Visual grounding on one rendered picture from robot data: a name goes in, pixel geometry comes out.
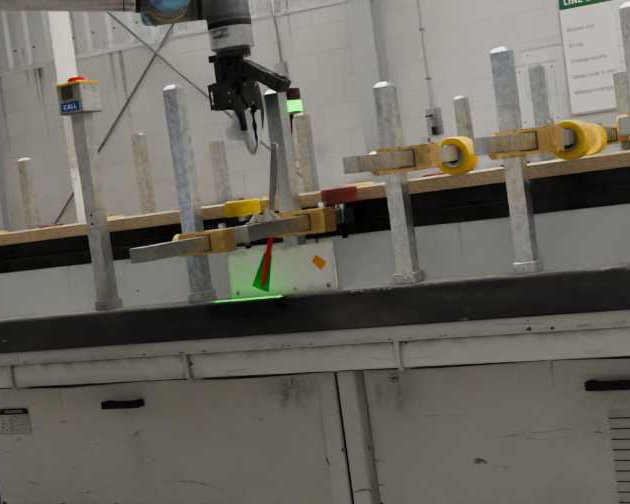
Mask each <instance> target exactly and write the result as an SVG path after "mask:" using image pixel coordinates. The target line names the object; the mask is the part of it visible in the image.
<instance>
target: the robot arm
mask: <svg viewBox="0 0 630 504"><path fill-rule="evenodd" d="M0 11H58V12H132V13H140V16H141V20H142V23H143V25H145V26H153V27H157V26H158V25H166V24H175V23H183V22H192V21H200V20H206V22H207V28H208V33H209V40H210V48H211V51H212V52H215V53H216V55H213V56H208V60H209V63H213V64H214V71H215V78H216V83H212V85H207V86H208V93H209V100H210V107H211V111H213V110H215V111H225V110H232V111H234V112H233V115H232V117H233V124H232V125H231V126H230V127H229V128H228V129H227V130H226V136H227V138H229V139H232V140H239V141H244V142H245V144H246V147H247V149H248V150H249V152H250V154H251V155H252V154H256V152H257V149H258V146H259V142H260V139H261V135H262V129H263V124H264V106H263V102H262V95H261V91H260V87H259V84H258V83H257V81H258V82H260V83H261V84H263V85H265V86H267V87H268V88H269V89H271V90H273V91H275V92H278V93H282V92H288V90H289V87H290V84H291V82H292V81H291V80H289V79H287V77H286V76H284V75H282V74H279V73H275V72H273V71H271V70H269V69H267V68H265V67H263V66H261V65H259V64H257V63H255V62H253V61H251V60H246V59H243V58H244V57H248V56H251V49H250V48H252V47H254V46H255V42H254V35H253V28H252V23H251V15H250V8H249V1H248V0H0ZM211 92H212V94H213V101H214V105H212V98H211ZM249 107H250V108H251V110H247V109H248V108H249Z"/></svg>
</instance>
